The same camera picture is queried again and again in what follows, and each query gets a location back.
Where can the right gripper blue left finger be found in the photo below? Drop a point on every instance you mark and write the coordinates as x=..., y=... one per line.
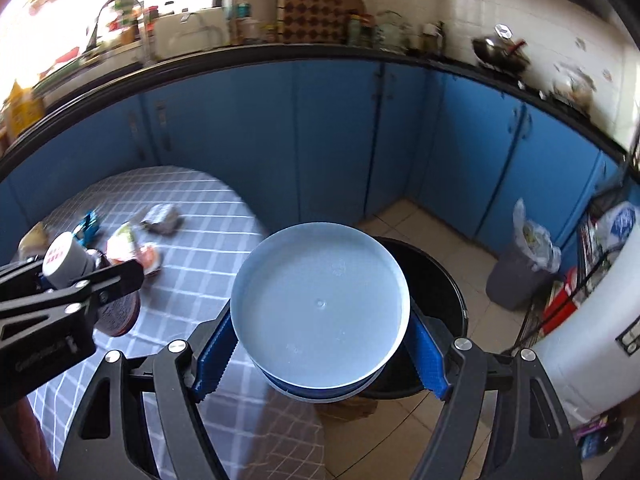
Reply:
x=213, y=343

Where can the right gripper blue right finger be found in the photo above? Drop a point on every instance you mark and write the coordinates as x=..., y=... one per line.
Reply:
x=427, y=341

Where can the grey paper cup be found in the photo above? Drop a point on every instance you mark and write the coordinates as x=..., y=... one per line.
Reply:
x=66, y=261

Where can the teal snack wrapper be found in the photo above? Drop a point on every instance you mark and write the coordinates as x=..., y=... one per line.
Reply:
x=87, y=229

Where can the white round plastic container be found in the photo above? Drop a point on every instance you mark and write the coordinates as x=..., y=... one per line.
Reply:
x=320, y=308

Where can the black round trash bin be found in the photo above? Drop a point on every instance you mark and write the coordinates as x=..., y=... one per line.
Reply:
x=436, y=294

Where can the grey trash can with bag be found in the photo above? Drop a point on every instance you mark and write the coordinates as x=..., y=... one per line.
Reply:
x=529, y=262

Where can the orange white food wrapper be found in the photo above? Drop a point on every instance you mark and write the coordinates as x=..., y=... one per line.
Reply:
x=123, y=246

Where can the blue checkered tablecloth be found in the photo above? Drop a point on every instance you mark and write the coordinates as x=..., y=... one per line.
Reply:
x=257, y=432

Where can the crumpled grey printed paper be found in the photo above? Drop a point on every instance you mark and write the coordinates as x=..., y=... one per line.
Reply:
x=163, y=219

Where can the white appliance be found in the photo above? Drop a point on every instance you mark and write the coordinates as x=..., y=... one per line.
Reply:
x=592, y=358

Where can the white blue plastic bag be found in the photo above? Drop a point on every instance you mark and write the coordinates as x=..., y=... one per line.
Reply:
x=614, y=227

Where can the black wok with lid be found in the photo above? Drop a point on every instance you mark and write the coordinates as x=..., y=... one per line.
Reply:
x=502, y=51

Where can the checkered cutting board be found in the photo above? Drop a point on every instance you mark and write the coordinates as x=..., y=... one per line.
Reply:
x=311, y=21

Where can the black wire shelf rack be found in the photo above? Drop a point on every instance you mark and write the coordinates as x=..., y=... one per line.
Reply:
x=585, y=266

